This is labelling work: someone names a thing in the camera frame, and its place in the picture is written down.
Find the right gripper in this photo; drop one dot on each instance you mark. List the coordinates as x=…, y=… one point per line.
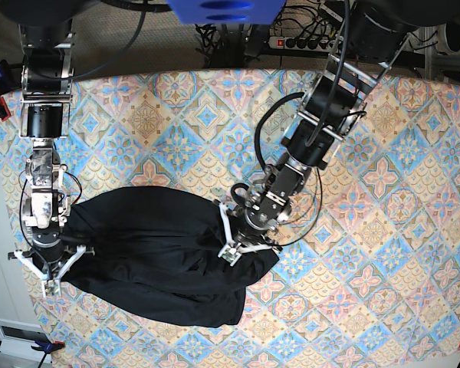
x=51, y=254

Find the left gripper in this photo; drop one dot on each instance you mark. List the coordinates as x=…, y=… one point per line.
x=240, y=233

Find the black t-shirt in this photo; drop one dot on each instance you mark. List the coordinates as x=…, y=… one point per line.
x=156, y=255

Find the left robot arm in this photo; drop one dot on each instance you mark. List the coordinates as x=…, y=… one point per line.
x=369, y=40

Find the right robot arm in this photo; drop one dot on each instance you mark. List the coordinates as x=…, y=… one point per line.
x=46, y=41

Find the lower left table clamp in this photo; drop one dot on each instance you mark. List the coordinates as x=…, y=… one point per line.
x=42, y=347

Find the white power strip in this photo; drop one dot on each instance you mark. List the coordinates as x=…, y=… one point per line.
x=300, y=44

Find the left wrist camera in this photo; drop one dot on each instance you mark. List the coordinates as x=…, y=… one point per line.
x=230, y=254

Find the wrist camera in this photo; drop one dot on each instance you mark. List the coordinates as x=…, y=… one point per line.
x=51, y=288
x=230, y=254

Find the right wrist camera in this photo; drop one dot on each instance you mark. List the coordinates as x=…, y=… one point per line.
x=51, y=288

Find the white wall outlet box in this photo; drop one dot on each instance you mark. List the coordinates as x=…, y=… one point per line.
x=14, y=330

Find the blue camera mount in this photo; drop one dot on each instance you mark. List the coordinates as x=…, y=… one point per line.
x=258, y=12

